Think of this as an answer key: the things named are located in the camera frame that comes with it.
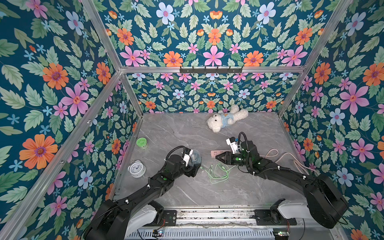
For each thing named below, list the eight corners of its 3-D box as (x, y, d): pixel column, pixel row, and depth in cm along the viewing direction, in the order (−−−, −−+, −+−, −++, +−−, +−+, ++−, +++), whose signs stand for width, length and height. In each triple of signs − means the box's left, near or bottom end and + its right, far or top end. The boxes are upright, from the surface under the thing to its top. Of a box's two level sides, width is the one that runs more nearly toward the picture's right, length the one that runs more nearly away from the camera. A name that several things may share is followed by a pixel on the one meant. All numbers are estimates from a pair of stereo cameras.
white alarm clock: (128, 178, 89) (125, 175, 86) (133, 162, 96) (130, 159, 92) (144, 178, 89) (141, 175, 86) (148, 162, 96) (145, 159, 92)
